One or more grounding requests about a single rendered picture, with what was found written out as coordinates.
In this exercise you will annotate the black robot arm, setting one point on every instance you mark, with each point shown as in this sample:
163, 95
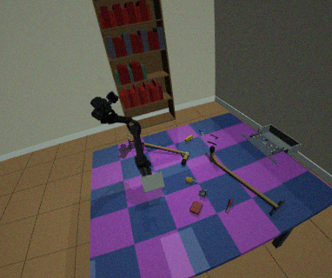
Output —
140, 160

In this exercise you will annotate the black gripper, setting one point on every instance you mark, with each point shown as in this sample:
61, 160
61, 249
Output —
104, 108

